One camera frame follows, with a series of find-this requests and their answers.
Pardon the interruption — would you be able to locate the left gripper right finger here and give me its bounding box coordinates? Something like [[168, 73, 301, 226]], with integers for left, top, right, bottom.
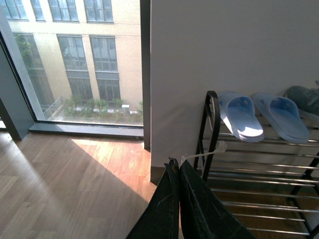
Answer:
[[179, 161, 255, 239]]

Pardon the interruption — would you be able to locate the black metal shoe rack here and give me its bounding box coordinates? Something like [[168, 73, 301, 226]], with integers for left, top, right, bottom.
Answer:
[[193, 91, 319, 239]]

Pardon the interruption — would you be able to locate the light blue slipper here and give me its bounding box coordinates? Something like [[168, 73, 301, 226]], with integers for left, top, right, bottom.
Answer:
[[217, 91, 264, 142], [253, 92, 310, 143]]

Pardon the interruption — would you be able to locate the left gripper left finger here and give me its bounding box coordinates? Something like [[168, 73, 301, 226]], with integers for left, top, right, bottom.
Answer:
[[127, 158, 179, 239]]

